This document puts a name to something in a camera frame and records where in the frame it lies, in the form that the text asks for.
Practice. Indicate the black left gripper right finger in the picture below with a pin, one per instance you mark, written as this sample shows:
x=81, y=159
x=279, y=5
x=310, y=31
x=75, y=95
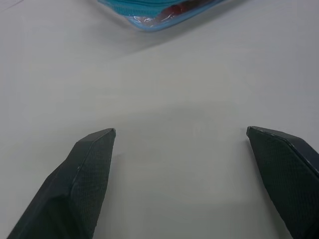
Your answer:
x=289, y=169

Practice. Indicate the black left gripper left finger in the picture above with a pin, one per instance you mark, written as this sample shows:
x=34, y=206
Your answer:
x=74, y=189

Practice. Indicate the clear plastic zip bag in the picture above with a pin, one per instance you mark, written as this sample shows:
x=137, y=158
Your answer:
x=139, y=10

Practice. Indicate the dark red item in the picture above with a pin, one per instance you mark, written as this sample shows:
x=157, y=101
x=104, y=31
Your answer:
x=174, y=9

